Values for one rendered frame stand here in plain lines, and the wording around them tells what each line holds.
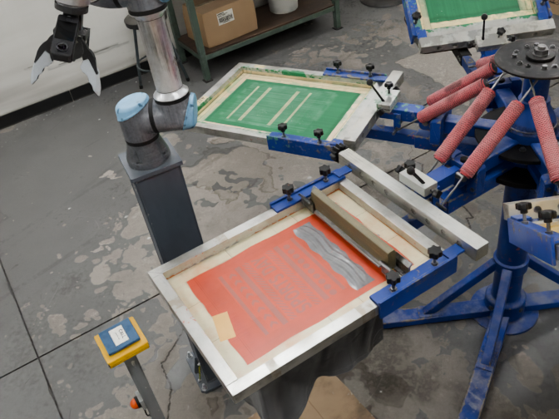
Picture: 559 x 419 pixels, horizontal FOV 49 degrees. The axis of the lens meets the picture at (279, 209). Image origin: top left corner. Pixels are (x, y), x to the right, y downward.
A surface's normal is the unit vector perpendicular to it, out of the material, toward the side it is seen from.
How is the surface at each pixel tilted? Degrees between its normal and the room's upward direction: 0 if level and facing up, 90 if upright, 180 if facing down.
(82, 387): 0
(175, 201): 90
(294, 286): 0
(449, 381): 0
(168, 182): 90
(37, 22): 90
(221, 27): 90
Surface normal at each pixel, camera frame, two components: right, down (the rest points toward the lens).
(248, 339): -0.14, -0.76
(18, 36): 0.53, 0.48
